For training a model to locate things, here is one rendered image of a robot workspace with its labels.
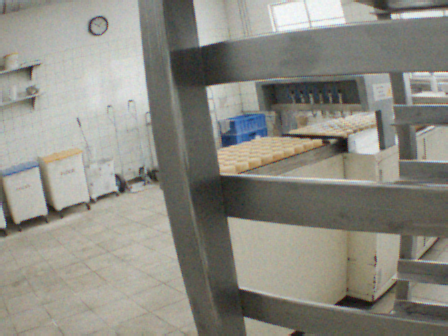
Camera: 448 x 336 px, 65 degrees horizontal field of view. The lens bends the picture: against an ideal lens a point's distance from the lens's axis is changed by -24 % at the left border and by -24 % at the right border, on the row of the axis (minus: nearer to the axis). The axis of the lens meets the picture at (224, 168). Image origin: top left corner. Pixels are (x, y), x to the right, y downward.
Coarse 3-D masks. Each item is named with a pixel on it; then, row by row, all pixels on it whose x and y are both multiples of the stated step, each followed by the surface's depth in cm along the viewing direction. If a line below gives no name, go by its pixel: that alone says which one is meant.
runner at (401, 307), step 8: (400, 304) 67; (408, 304) 66; (416, 304) 65; (424, 304) 63; (432, 304) 62; (440, 304) 61; (392, 312) 68; (400, 312) 67; (408, 312) 66; (416, 312) 65; (424, 312) 63; (432, 312) 62; (440, 312) 61; (440, 320) 60
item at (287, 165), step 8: (336, 144) 185; (344, 144) 189; (312, 152) 175; (320, 152) 179; (328, 152) 182; (336, 152) 185; (288, 160) 167; (296, 160) 170; (304, 160) 173; (312, 160) 176; (264, 168) 160; (272, 168) 163; (280, 168) 165; (288, 168) 168; (296, 168) 170
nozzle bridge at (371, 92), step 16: (272, 80) 211; (288, 80) 203; (304, 80) 194; (320, 80) 186; (336, 80) 179; (352, 80) 171; (368, 80) 167; (384, 80) 176; (272, 96) 224; (304, 96) 208; (352, 96) 184; (368, 96) 167; (384, 96) 176; (288, 112) 233; (384, 112) 176; (288, 128) 233; (384, 128) 177; (384, 144) 177
